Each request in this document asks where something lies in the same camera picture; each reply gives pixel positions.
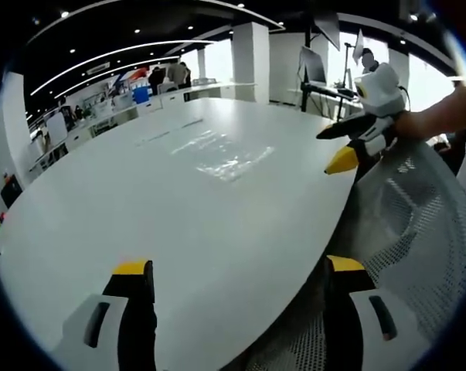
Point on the black cabinet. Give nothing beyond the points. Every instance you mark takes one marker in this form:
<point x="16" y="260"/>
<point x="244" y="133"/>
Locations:
<point x="11" y="191"/>

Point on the white reflector on stand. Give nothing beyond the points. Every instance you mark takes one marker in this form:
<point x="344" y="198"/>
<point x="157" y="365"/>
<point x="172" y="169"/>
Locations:
<point x="359" y="44"/>

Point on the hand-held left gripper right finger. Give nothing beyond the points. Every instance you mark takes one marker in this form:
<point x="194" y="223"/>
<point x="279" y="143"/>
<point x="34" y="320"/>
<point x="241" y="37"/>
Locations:
<point x="342" y="317"/>

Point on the white whiteboard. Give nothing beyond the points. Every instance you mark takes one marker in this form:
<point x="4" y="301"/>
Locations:
<point x="57" y="128"/>

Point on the computer monitor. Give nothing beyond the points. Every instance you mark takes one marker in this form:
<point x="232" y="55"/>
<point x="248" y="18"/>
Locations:
<point x="313" y="67"/>

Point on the black standing desk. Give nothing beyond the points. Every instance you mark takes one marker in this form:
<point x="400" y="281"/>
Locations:
<point x="321" y="90"/>

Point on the dark light panel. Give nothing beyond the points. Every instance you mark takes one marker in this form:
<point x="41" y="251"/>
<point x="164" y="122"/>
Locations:
<point x="327" y="29"/>

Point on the white mesh office chair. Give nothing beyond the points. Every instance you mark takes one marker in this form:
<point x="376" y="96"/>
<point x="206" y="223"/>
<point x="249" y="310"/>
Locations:
<point x="418" y="216"/>

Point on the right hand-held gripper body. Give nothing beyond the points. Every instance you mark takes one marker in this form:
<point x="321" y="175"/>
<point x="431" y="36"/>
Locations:
<point x="381" y="90"/>

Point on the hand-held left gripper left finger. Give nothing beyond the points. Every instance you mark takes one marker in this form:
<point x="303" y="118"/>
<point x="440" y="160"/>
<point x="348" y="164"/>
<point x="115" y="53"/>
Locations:
<point x="134" y="317"/>

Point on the clear resealable bag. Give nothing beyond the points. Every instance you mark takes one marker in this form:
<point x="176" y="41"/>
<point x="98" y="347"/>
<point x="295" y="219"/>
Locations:
<point x="217" y="148"/>

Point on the blue box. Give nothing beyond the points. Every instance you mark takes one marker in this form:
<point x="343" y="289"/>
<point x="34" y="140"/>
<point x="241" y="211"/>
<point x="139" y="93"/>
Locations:
<point x="140" y="94"/>

